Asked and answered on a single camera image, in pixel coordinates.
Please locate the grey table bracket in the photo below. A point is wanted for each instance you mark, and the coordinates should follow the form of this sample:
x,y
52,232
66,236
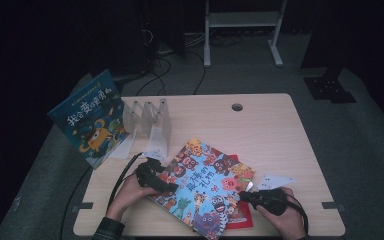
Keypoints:
x,y
82,206
333,205

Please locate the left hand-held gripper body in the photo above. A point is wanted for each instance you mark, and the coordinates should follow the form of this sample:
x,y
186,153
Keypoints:
x,y
150,176

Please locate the black stand with square base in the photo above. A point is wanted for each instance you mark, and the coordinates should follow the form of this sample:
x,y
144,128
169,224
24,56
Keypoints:
x,y
330,90

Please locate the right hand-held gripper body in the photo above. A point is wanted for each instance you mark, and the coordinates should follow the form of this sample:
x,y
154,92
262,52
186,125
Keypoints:
x,y
273,201

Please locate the person's right hand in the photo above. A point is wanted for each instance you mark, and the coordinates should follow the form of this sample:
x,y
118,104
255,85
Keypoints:
x,y
288,223

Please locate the white metal stand frame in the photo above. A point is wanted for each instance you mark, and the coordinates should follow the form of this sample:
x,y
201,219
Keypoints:
x,y
243,19

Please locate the person's left hand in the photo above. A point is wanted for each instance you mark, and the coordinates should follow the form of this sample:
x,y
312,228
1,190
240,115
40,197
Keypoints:
x,y
126,198

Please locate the blue monster picture book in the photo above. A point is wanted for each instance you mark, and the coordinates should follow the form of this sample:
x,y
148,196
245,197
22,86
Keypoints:
x,y
90,123

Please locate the clear acrylic book rack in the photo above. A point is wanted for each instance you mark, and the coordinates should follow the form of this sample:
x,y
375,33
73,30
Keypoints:
x,y
158,133

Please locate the red picture book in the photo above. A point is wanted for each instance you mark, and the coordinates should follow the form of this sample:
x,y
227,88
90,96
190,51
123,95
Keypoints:
x,y
243,216

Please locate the light blue animal picture book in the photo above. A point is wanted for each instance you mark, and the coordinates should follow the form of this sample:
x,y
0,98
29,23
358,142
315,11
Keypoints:
x,y
203,186

